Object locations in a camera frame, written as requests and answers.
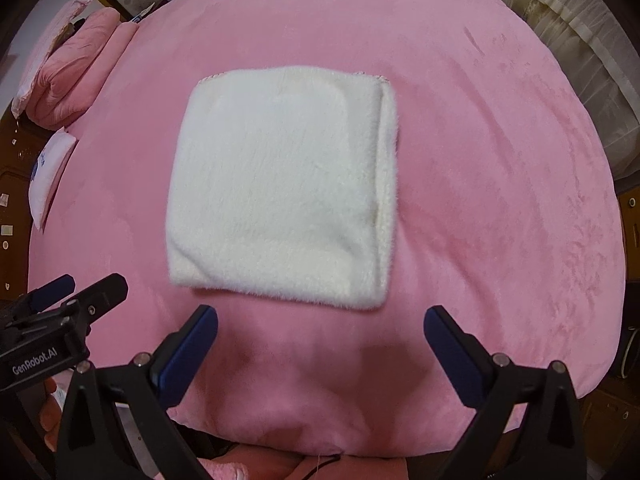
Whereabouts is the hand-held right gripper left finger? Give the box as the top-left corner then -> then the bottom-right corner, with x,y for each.
54,304 -> 220,480

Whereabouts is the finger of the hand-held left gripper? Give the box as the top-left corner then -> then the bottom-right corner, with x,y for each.
70,273 -> 129,322
15,274 -> 77,311

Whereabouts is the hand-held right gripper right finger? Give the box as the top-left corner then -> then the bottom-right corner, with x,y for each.
423,305 -> 587,480

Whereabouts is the white fluffy cardigan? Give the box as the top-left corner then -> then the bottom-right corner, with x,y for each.
166,64 -> 402,312

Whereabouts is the person's left hand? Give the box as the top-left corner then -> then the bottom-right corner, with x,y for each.
40,375 -> 68,451

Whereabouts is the wooden bed headboard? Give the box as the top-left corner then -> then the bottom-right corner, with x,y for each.
0,105 -> 46,301

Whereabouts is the small white printed pillow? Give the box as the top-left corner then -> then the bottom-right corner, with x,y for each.
27,130 -> 78,233

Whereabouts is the person's pink fleece clothing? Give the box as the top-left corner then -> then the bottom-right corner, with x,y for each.
190,452 -> 411,480

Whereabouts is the black round object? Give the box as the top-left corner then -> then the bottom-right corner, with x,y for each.
612,327 -> 640,378

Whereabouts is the pink fleece bed blanket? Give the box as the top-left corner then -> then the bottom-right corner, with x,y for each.
27,0 -> 628,458

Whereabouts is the folded pink quilt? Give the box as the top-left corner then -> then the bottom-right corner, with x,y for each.
22,7 -> 140,128

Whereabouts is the wooden cabinet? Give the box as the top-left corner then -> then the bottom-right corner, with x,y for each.
617,187 -> 640,281

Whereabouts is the pink pillow with lace trim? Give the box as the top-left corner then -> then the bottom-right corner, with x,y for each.
11,0 -> 93,116

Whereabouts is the black cable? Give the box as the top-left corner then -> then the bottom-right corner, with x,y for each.
295,452 -> 346,480

